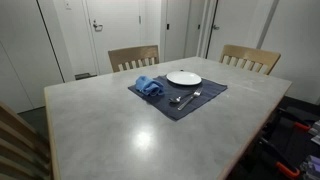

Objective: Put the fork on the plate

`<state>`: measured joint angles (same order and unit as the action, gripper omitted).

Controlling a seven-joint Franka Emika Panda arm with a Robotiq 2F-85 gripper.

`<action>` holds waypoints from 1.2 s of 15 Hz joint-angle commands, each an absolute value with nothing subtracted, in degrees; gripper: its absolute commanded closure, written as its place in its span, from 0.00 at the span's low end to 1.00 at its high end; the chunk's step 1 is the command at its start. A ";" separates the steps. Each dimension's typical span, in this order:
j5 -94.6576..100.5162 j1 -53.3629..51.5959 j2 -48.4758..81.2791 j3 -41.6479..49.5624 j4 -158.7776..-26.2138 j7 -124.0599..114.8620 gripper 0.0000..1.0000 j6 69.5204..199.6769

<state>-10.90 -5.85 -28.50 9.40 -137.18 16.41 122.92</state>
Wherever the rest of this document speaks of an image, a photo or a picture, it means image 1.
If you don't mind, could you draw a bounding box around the silver fork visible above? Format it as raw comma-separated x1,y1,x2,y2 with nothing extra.
177,87,203,111

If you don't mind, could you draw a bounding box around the silver spoon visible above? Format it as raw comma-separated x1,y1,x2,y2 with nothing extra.
169,92,192,104

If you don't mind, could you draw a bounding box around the wooden chair near left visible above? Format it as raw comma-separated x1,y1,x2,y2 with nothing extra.
0,103,54,180

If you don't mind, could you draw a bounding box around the white light switch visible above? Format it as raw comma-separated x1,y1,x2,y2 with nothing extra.
64,0,72,10

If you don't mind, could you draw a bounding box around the blue folded cloth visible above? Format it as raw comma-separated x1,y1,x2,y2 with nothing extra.
135,76,164,96

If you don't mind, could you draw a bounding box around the silver door handle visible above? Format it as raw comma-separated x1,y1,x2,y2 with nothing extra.
93,20,103,32

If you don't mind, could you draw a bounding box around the white round plate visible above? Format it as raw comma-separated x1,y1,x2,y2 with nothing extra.
166,71,202,86

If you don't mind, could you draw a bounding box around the white door with handle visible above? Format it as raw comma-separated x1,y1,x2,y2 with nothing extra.
86,0,140,74

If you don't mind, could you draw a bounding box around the wooden chair right back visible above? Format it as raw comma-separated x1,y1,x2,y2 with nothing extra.
219,44,281,75

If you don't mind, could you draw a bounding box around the orange handled black clamp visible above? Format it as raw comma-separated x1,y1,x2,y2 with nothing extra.
258,138,300,179

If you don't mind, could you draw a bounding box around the dark blue placemat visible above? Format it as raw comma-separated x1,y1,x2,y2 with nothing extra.
128,76,227,121

